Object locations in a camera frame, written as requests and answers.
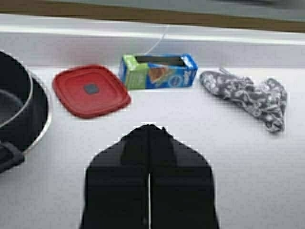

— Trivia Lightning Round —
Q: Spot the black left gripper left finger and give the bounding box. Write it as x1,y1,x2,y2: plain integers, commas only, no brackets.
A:
80,125,149,229

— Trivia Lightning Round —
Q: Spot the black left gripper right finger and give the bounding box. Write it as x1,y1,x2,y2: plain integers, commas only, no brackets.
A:
148,125,220,229

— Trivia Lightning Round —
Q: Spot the black cooking pot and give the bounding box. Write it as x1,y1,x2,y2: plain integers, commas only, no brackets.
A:
0,52,34,131

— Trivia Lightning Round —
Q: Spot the red plastic lid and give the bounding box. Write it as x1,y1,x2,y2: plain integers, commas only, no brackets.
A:
52,64,131,119

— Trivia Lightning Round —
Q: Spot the stainless steel pan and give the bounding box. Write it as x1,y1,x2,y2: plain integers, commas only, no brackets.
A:
0,72,52,173

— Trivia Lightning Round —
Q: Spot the blue green zip bag box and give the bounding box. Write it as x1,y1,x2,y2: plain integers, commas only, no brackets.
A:
118,53,198,90

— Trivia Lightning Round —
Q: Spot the grey patterned oven mitt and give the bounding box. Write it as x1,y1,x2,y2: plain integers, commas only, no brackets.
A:
199,68,288,134

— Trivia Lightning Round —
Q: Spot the white power cable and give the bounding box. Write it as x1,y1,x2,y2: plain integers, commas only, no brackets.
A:
145,25,171,55

